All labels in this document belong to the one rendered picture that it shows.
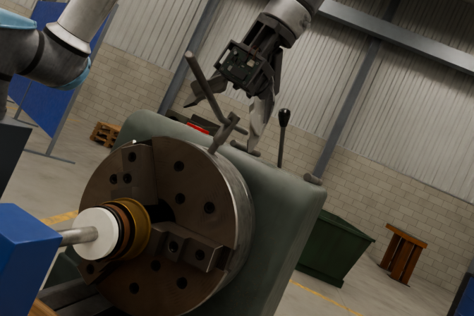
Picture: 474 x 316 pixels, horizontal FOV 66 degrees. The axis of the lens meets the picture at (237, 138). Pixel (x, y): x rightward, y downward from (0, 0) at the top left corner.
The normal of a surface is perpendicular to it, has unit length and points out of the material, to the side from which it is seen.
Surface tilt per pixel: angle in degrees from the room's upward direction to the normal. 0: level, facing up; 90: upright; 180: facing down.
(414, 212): 90
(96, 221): 90
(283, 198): 74
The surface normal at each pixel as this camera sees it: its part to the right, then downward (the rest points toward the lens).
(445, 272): -0.10, -0.06
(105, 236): -0.29, -0.15
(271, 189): -0.16, -0.39
